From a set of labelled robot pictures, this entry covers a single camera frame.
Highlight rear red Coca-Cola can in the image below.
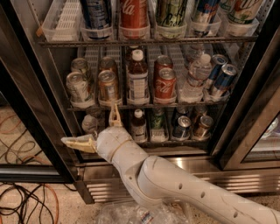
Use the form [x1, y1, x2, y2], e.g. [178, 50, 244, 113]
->
[154, 55, 173, 75]

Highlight bottom shelf green can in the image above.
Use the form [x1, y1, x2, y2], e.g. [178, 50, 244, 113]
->
[150, 108, 165, 130]

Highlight red coca-cola can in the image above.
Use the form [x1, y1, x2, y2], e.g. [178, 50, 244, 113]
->
[154, 55, 173, 75]
[155, 67, 176, 99]

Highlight front gold soda can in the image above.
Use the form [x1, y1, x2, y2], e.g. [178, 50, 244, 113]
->
[98, 70, 119, 102]

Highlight blue red bull can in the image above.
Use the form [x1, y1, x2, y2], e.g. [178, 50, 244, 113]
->
[210, 64, 238, 97]
[205, 54, 228, 89]

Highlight top shelf Coca-Cola can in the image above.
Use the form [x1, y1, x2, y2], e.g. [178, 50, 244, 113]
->
[120, 0, 148, 29]

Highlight bottom shelf water bottle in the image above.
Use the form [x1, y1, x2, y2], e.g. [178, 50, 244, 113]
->
[81, 115, 98, 134]

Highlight bottom shelf gold can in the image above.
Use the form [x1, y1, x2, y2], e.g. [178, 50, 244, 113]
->
[192, 115, 214, 140]

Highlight shelf blue can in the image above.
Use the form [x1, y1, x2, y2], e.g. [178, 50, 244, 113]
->
[80, 0, 112, 30]
[172, 115, 191, 139]

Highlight front red Coca-Cola can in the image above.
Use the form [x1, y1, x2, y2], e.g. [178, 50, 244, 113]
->
[155, 67, 176, 99]

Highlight white rounded gripper body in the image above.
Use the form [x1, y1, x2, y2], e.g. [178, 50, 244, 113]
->
[96, 126, 132, 163]

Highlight top shelf green can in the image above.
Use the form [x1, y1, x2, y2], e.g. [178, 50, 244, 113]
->
[156, 0, 187, 28]

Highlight rear gold soda can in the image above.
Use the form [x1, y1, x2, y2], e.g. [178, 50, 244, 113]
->
[99, 56, 118, 74]

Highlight bottom shelf blue can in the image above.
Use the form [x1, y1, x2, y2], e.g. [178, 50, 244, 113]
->
[172, 115, 191, 139]

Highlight clear water bottle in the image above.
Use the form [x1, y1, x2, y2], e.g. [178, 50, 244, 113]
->
[185, 44, 204, 67]
[181, 53, 212, 103]

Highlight front blue Red Bull can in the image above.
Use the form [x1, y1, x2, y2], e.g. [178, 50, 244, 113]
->
[210, 64, 238, 97]

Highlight rear clear water bottle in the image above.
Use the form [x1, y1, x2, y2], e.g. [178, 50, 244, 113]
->
[185, 44, 204, 67]

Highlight rear blue Red Bull can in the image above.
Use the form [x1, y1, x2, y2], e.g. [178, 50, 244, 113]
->
[205, 54, 228, 89]

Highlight gold soda can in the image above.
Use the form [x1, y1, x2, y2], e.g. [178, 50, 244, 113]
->
[99, 56, 118, 74]
[98, 70, 119, 102]

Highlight stainless steel fridge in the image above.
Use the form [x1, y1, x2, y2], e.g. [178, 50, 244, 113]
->
[0, 0, 279, 203]

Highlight bottom shelf tea bottle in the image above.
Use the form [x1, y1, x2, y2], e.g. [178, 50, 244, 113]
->
[130, 109, 146, 143]

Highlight top shelf 7up can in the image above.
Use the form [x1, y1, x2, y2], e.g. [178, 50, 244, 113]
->
[227, 0, 263, 25]

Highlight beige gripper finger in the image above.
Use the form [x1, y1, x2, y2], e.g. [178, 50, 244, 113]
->
[61, 134, 96, 153]
[108, 103, 123, 127]

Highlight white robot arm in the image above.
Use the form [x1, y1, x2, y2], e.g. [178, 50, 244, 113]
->
[61, 105, 280, 224]

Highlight front iced tea bottle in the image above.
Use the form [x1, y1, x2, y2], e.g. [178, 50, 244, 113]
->
[128, 49, 149, 101]

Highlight top shelf Red Bull can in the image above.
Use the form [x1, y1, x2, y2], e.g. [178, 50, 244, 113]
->
[191, 0, 220, 25]

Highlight clear plastic bag on floor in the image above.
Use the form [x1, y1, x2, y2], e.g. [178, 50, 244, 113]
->
[94, 200, 193, 224]

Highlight black and orange floor cables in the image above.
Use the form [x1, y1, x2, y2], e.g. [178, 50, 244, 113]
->
[0, 182, 77, 224]

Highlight top shelf blue can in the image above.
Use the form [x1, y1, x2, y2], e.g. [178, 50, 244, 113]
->
[80, 0, 112, 30]

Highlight shelf green can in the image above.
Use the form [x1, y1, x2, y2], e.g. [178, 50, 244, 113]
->
[156, 0, 187, 28]
[150, 108, 165, 130]

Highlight front clear water bottle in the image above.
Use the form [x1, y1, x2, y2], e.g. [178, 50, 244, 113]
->
[181, 53, 212, 103]

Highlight empty clear plastic shelf tray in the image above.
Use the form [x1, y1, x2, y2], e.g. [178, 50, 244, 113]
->
[42, 0, 82, 42]

